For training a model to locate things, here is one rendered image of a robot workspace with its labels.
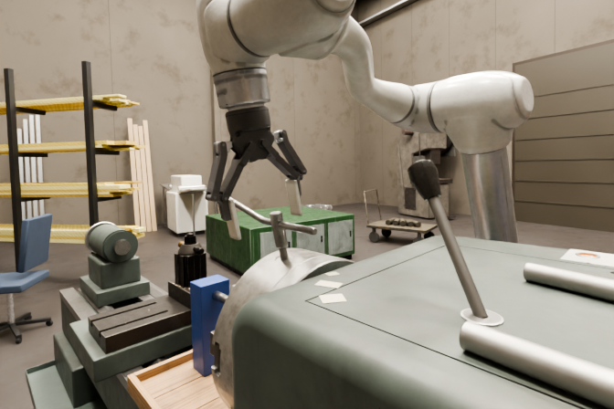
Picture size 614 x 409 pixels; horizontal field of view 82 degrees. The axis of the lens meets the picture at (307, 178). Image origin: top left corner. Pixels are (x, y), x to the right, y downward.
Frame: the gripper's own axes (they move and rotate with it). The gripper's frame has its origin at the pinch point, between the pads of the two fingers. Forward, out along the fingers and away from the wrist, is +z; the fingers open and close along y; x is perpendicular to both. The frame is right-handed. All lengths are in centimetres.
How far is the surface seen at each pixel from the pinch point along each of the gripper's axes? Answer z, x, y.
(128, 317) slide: 31, -56, 18
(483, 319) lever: 3.2, 39.7, 3.3
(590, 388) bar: 0.7, 48.8, 9.9
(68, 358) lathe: 58, -105, 34
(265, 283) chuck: 8.0, 6.2, 6.2
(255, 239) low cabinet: 115, -299, -158
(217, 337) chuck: 15.2, 1.8, 14.1
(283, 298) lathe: 1.7, 23.0, 13.6
